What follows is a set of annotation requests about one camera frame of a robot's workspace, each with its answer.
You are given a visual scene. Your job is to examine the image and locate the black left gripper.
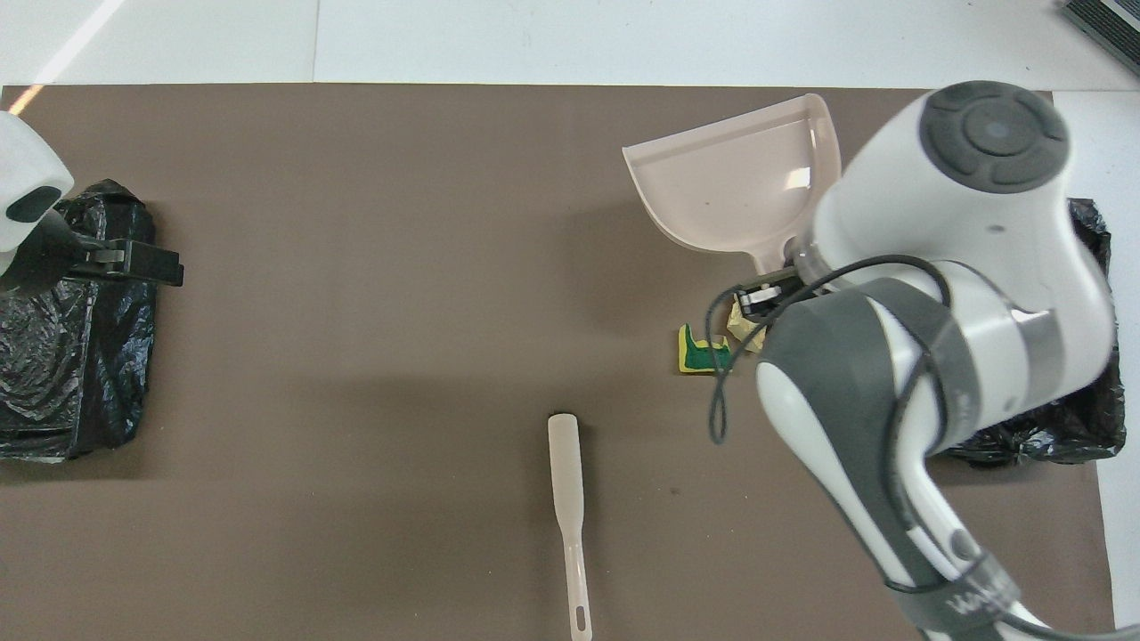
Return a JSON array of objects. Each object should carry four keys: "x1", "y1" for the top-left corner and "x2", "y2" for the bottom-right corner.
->
[{"x1": 0, "y1": 212, "x2": 185, "y2": 295}]

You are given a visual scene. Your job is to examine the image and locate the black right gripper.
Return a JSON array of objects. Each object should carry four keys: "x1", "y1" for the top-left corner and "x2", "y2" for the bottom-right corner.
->
[{"x1": 737, "y1": 274, "x2": 802, "y2": 317}]

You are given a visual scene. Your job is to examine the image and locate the green and yellow sponge piece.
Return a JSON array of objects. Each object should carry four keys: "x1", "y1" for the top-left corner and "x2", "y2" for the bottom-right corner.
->
[{"x1": 677, "y1": 324, "x2": 733, "y2": 375}]

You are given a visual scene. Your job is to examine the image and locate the beige plastic dustpan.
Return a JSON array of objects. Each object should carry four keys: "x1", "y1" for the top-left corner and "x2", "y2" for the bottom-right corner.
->
[{"x1": 622, "y1": 93, "x2": 842, "y2": 279}]

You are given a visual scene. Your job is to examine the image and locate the beige brush with black bristles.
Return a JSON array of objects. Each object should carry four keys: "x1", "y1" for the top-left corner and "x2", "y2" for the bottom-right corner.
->
[{"x1": 547, "y1": 413, "x2": 594, "y2": 641}]

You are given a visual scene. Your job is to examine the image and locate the black bag lined trash bin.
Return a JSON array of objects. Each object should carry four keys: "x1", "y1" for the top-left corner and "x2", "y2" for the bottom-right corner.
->
[
  {"x1": 926, "y1": 198, "x2": 1128, "y2": 466},
  {"x1": 0, "y1": 179, "x2": 158, "y2": 460}
]

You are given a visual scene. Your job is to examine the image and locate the brown table mat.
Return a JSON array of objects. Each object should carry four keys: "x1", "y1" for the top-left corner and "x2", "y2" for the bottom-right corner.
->
[{"x1": 0, "y1": 85, "x2": 1116, "y2": 641}]

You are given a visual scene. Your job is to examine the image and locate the dark grey ribbed device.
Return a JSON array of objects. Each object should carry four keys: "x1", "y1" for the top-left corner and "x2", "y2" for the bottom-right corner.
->
[{"x1": 1063, "y1": 0, "x2": 1140, "y2": 77}]

